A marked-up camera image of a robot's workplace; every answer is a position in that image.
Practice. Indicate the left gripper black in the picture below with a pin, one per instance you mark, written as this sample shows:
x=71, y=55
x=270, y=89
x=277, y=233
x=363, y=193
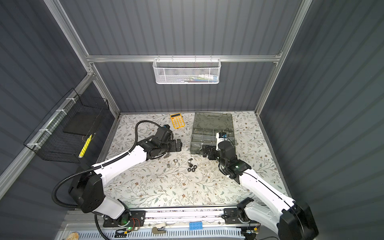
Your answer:
x=174, y=148

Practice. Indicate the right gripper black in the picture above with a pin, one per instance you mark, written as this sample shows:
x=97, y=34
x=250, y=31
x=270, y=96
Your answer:
x=213, y=149

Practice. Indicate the green transparent compartment organizer box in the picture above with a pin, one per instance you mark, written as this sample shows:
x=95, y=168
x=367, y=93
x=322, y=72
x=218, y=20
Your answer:
x=205, y=128

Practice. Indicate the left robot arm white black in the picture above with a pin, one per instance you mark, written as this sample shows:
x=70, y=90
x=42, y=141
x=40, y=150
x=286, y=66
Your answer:
x=87, y=189

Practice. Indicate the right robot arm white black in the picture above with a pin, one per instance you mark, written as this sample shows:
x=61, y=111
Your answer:
x=277, y=205

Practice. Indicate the black nuts cluster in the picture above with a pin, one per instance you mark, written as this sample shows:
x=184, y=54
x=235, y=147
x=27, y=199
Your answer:
x=191, y=166

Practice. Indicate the yellow calculator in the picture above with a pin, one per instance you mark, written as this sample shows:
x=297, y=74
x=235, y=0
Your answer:
x=177, y=120

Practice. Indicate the floral patterned table mat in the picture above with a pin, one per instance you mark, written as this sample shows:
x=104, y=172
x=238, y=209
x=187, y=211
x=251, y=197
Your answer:
x=152, y=184

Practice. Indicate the blue toy brick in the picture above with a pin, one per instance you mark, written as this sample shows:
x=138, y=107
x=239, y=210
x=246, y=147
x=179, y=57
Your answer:
x=194, y=226

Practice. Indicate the light blue oblong case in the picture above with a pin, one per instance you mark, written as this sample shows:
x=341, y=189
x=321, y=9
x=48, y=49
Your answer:
x=288, y=223

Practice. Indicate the white wire mesh basket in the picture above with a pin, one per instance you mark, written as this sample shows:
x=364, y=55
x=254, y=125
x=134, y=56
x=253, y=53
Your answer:
x=187, y=73

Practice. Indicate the black wire mesh basket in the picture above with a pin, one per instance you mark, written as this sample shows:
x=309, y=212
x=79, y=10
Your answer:
x=63, y=135

